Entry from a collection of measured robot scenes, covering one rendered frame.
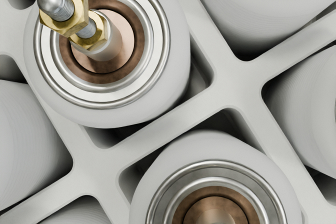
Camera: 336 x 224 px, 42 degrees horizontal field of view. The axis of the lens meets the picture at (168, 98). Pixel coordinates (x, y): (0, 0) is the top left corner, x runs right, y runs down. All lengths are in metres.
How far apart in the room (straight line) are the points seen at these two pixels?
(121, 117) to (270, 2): 0.10
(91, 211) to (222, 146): 0.15
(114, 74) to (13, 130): 0.07
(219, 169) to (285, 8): 0.09
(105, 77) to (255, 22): 0.10
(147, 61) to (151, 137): 0.09
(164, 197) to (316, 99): 0.10
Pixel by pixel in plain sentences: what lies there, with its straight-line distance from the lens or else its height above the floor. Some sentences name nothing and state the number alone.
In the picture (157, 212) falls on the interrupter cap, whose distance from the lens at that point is 0.24.
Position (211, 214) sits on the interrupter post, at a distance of 0.23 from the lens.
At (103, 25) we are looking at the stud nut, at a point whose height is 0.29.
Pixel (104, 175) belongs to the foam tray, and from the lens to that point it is 0.32.
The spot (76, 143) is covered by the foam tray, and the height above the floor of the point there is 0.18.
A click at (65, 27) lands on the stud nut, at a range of 0.17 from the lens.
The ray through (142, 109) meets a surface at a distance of 0.24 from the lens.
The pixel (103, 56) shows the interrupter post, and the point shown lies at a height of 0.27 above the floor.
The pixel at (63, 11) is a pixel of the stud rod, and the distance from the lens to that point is 0.16.
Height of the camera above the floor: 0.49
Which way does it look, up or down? 86 degrees down
